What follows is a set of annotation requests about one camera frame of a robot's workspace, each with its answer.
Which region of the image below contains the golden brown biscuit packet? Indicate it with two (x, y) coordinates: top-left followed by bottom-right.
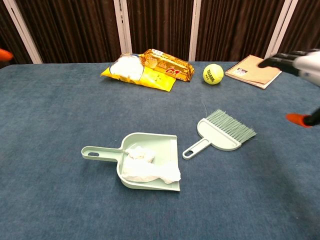
(138, 48), (196, 82)

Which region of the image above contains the dark pleated partition panel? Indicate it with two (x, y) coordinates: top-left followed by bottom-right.
(3, 0), (132, 65)
(113, 0), (202, 62)
(264, 0), (320, 62)
(0, 0), (43, 70)
(188, 0), (298, 62)

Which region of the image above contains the yellow snack bag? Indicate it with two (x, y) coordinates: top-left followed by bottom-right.
(100, 52), (177, 93)

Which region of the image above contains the mint green hand brush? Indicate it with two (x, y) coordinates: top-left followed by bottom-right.
(181, 101), (258, 160)

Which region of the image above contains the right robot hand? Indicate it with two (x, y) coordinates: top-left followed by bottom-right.
(257, 48), (320, 129)

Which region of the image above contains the tan spiral notebook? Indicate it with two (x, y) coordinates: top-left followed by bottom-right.
(224, 54), (283, 90)

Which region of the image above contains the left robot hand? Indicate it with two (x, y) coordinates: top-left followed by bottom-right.
(0, 48), (14, 62)

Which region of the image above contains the mint green plastic dustpan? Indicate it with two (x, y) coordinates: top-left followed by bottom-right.
(81, 132), (181, 192)

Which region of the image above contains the small white paper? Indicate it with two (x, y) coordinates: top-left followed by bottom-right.
(124, 145), (156, 164)

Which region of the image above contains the yellow tennis ball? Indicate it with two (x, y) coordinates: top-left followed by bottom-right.
(202, 63), (224, 85)

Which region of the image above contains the large white paper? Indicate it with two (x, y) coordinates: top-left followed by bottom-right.
(121, 156), (182, 185)

